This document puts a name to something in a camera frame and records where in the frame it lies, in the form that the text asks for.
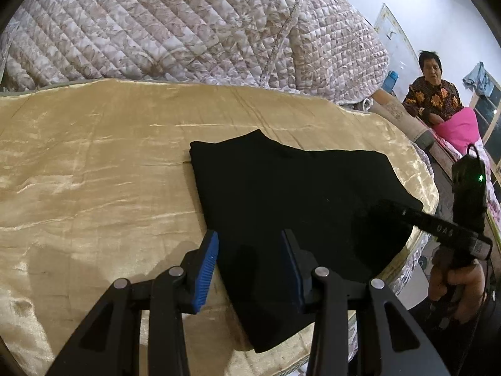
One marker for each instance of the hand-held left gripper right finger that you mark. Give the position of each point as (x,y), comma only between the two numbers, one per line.
(293,268)

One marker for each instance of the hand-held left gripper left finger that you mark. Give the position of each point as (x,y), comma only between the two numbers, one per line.
(205,274)

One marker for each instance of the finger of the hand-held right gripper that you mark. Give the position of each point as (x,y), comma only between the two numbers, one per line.
(430,226)

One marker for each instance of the black pants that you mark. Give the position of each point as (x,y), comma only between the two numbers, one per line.
(274,188)

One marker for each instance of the person's right hand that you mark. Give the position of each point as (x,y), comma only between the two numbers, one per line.
(465,286)

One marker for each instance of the pink blanket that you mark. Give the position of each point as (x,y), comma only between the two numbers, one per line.
(458,133)

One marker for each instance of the hanging blue cloth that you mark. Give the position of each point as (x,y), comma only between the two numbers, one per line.
(479,76)

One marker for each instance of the blue bottle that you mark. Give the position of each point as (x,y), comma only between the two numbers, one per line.
(390,81)

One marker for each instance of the golden satin bed sheet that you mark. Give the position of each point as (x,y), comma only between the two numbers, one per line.
(98,164)

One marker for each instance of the white framed board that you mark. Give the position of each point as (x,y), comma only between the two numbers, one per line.
(395,43)

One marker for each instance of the floral quilted blanket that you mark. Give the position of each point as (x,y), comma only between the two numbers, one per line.
(156,27)

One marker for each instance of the window with pale frame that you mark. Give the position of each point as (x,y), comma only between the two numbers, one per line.
(487,109)

